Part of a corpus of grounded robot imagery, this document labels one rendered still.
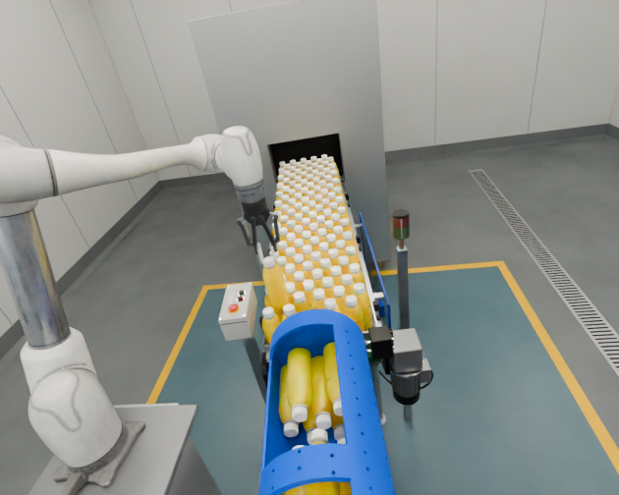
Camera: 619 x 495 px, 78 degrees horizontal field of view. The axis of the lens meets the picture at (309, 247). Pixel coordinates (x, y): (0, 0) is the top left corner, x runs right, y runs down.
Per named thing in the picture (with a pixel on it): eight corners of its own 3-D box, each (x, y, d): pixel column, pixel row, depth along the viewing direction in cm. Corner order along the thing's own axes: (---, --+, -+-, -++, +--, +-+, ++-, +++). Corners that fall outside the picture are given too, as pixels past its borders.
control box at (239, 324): (225, 341, 138) (217, 320, 133) (233, 304, 155) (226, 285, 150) (253, 337, 137) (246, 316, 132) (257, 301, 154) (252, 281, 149)
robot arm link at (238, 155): (272, 177, 113) (249, 169, 122) (260, 124, 105) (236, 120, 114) (242, 191, 108) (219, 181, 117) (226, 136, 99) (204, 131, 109)
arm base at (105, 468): (39, 497, 98) (28, 485, 95) (95, 418, 116) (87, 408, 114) (99, 506, 94) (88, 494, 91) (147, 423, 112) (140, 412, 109)
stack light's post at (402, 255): (405, 419, 208) (398, 251, 150) (403, 412, 212) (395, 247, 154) (412, 418, 208) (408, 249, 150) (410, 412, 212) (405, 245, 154)
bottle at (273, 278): (287, 310, 137) (277, 269, 126) (268, 310, 138) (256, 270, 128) (291, 297, 143) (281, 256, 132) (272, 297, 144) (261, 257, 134)
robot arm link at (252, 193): (261, 184, 110) (266, 202, 113) (264, 172, 118) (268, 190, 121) (230, 189, 110) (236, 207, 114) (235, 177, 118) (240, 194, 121)
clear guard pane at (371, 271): (392, 385, 174) (387, 304, 149) (365, 281, 241) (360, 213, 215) (394, 385, 174) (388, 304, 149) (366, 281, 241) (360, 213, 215)
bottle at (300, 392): (282, 355, 113) (280, 411, 97) (300, 343, 110) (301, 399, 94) (299, 366, 116) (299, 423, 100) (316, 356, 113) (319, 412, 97)
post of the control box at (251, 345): (286, 466, 197) (236, 324, 145) (286, 459, 201) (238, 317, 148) (294, 466, 197) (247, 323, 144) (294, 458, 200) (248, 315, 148)
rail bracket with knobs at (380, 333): (367, 363, 132) (365, 343, 127) (365, 348, 138) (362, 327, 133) (396, 359, 131) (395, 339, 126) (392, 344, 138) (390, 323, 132)
